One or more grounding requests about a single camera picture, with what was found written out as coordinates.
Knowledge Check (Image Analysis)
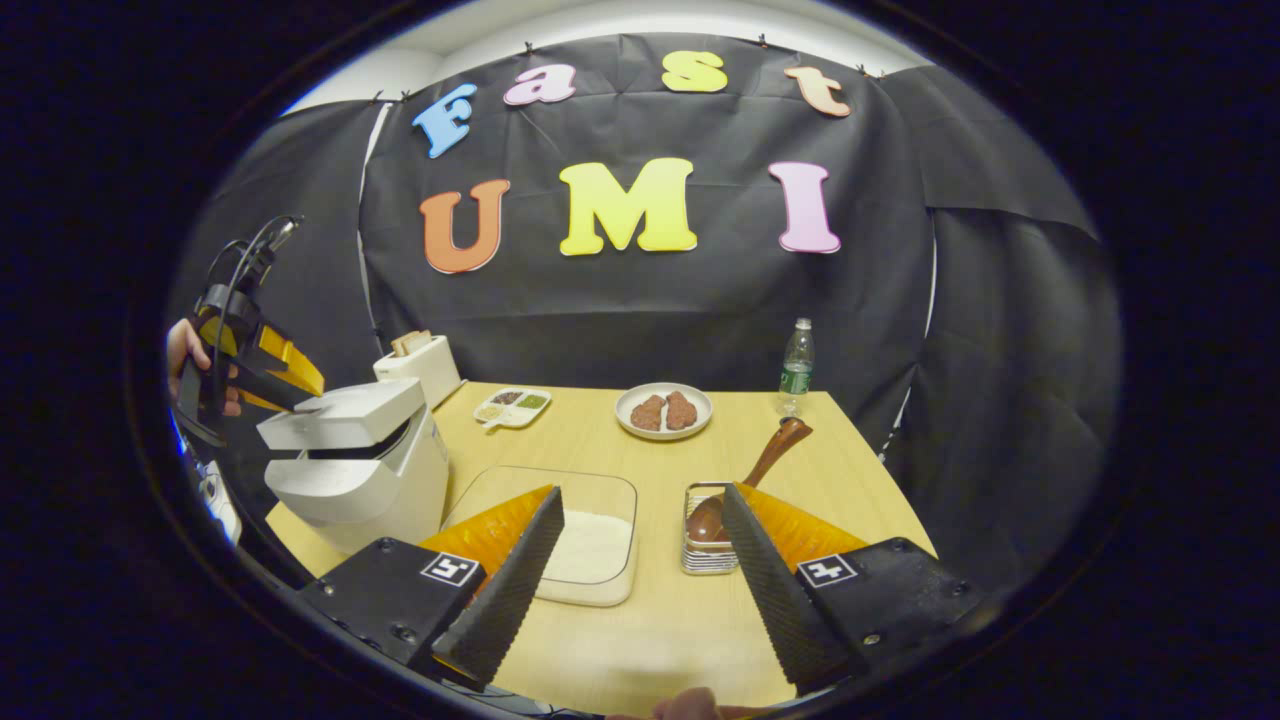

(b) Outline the brown wooden spoon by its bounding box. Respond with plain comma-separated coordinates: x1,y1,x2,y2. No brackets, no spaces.
686,417,814,546

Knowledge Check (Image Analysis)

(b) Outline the white toaster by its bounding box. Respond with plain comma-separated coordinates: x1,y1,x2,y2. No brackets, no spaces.
373,332,463,409

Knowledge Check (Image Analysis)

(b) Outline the white sectioned condiment dish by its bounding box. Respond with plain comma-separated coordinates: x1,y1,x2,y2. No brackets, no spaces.
473,387,553,431

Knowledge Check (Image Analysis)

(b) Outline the white rice cooker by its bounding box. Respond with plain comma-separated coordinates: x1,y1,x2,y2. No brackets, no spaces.
257,377,451,556

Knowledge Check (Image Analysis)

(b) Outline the black backdrop cloth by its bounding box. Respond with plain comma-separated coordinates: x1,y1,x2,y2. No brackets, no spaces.
170,32,1121,591

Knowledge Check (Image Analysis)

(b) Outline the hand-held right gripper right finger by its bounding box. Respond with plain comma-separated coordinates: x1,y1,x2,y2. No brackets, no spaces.
722,481,987,697

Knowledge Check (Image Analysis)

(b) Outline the clear green-label water bottle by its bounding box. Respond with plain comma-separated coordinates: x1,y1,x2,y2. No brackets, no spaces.
777,318,816,418

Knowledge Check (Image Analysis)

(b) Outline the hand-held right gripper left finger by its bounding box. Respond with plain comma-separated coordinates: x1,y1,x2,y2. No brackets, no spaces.
298,485,567,691

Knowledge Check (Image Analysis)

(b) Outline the white round plate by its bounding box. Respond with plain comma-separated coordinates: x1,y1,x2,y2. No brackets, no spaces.
614,382,714,442

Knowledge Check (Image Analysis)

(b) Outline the clear container of rice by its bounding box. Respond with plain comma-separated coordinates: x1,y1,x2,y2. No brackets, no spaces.
443,465,639,608

